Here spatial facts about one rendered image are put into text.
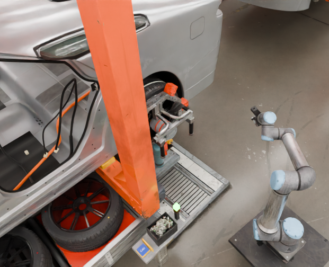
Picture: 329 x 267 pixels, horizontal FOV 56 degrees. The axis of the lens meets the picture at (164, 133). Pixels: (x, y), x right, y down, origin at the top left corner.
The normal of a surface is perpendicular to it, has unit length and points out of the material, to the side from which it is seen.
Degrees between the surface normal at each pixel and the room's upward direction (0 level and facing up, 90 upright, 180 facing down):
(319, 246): 0
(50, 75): 6
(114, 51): 90
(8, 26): 29
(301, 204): 0
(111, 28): 90
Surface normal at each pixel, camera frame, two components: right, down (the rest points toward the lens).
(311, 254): -0.06, -0.67
